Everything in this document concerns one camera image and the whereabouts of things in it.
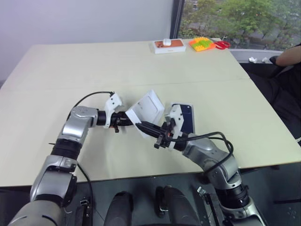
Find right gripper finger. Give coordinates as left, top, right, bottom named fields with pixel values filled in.
left=141, top=121, right=164, bottom=133
left=135, top=123, right=161, bottom=140

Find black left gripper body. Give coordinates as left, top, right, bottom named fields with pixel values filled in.
left=109, top=112, right=125, bottom=132

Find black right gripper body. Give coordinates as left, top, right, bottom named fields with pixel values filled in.
left=154, top=121, right=176, bottom=150

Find white square box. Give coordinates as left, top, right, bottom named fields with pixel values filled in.
left=125, top=89, right=165, bottom=140

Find dark blue smartphone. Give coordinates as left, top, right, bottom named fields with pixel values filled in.
left=178, top=104, right=196, bottom=134

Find white phone box base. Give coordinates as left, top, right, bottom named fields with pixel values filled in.
left=166, top=101, right=197, bottom=136

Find orange white box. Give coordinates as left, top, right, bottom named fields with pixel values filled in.
left=150, top=39, right=187, bottom=55

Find orange green building block plate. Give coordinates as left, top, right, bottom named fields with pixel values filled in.
left=189, top=37, right=216, bottom=53

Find red scissors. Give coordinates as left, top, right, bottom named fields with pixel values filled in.
left=214, top=40, right=231, bottom=50

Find grey window sill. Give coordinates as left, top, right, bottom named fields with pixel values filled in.
left=229, top=48, right=284, bottom=64

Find person in dark clothing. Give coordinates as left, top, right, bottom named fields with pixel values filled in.
left=239, top=42, right=301, bottom=140

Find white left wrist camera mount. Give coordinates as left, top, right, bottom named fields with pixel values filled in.
left=103, top=93, right=123, bottom=129

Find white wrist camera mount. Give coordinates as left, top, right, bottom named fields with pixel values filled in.
left=164, top=104, right=185, bottom=150
left=103, top=93, right=123, bottom=129

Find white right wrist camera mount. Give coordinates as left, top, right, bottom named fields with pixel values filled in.
left=164, top=104, right=185, bottom=150

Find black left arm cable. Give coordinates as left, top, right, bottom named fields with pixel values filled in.
left=68, top=91, right=114, bottom=226

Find black metal bracket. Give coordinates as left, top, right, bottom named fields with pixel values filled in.
left=197, top=186, right=224, bottom=226
left=76, top=197, right=92, bottom=226

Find dark window frame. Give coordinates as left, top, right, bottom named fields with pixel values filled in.
left=169, top=0, right=186, bottom=39

